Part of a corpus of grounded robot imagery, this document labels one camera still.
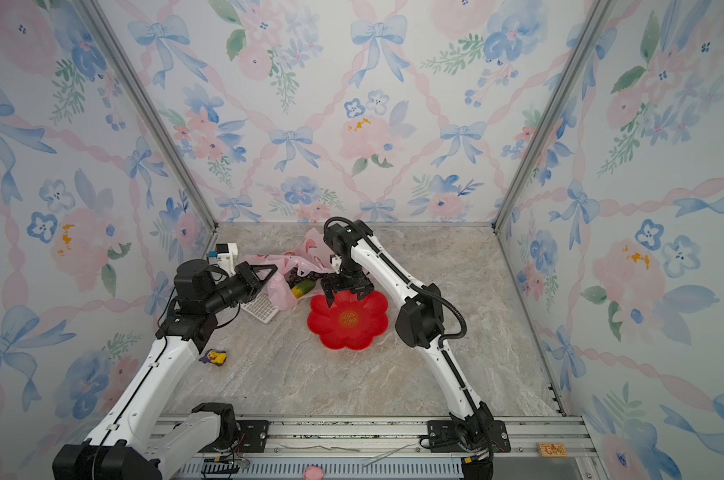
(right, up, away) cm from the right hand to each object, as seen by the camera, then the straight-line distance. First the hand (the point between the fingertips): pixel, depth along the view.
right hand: (342, 298), depth 87 cm
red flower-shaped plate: (+2, -9, +7) cm, 11 cm away
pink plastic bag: (-10, +13, +2) cm, 17 cm away
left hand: (-15, +10, -14) cm, 23 cm away
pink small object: (-5, -37, -19) cm, 42 cm away
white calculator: (-26, -4, +8) cm, 28 cm away
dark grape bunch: (-13, +7, -7) cm, 16 cm away
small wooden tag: (+52, -34, -15) cm, 64 cm away
